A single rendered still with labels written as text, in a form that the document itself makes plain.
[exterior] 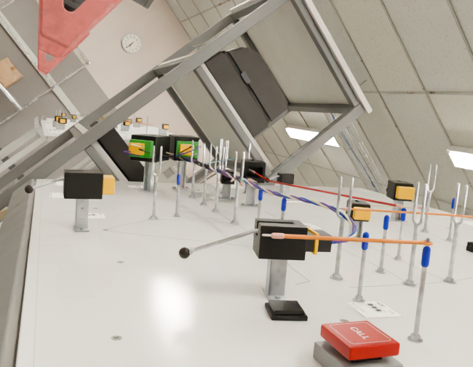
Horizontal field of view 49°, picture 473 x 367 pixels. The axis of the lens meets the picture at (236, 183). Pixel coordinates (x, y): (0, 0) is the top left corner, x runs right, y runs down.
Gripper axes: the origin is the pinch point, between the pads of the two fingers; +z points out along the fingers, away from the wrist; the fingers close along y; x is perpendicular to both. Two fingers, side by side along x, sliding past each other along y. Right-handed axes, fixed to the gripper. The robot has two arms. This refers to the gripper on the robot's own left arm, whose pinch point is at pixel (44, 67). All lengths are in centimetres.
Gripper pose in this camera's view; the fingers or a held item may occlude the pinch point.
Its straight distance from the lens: 80.9
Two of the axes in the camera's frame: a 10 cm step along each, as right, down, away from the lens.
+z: -4.1, 9.1, 0.1
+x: -8.4, -3.7, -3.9
